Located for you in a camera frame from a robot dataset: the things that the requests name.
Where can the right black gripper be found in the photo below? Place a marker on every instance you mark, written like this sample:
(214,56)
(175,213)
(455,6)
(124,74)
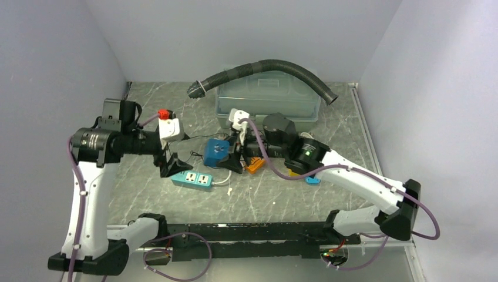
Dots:
(233,161)

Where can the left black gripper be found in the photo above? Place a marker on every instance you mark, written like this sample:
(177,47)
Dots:
(168,167)

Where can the blue cube socket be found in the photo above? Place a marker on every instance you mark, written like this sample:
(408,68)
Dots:
(215,150)

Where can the orange power strip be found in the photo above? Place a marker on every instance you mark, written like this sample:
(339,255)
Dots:
(254,165)

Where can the teal power strip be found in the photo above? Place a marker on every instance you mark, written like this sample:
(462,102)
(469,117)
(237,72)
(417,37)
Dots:
(193,180)

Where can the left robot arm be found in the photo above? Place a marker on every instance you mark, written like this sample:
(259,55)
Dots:
(95,154)

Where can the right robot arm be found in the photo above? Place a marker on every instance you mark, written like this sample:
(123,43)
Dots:
(394,208)

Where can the yellow cube socket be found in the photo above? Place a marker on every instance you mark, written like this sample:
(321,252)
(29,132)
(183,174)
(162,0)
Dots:
(293,174)

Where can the light blue flat adapter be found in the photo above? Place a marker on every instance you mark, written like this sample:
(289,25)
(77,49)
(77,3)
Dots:
(312,181)

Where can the translucent green storage box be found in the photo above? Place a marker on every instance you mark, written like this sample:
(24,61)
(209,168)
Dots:
(266,93)

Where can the aluminium rail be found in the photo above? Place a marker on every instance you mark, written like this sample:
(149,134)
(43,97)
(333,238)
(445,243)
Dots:
(272,239)

